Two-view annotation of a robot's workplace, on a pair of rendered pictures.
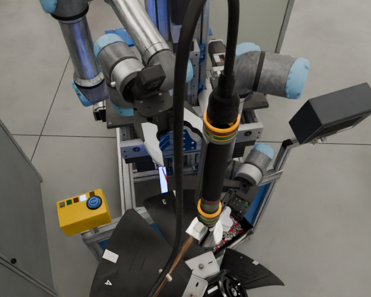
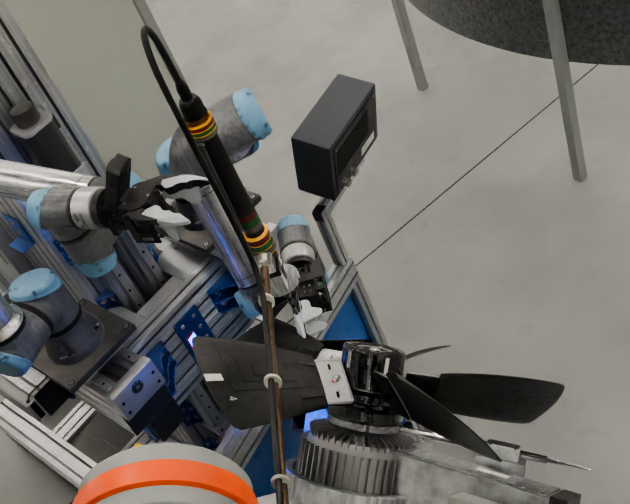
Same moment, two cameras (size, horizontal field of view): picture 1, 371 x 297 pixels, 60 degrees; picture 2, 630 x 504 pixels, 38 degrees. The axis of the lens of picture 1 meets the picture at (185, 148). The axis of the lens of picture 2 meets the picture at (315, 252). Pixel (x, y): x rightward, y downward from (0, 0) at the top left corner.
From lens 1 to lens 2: 1.03 m
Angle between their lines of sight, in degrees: 21
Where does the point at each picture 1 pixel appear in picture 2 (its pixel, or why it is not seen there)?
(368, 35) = (333, 38)
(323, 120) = (326, 144)
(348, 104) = (339, 108)
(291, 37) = not seen: hidden behind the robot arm
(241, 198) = (308, 280)
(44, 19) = not seen: outside the picture
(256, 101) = not seen: hidden behind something
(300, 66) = (241, 97)
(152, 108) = (139, 198)
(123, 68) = (81, 198)
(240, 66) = (182, 144)
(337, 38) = (293, 75)
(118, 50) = (59, 193)
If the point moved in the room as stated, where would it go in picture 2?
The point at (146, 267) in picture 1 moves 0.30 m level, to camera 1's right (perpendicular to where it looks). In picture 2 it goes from (259, 371) to (381, 262)
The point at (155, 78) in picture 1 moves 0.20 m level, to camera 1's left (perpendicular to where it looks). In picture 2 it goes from (124, 164) to (24, 239)
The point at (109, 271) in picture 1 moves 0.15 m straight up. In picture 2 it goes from (225, 389) to (188, 332)
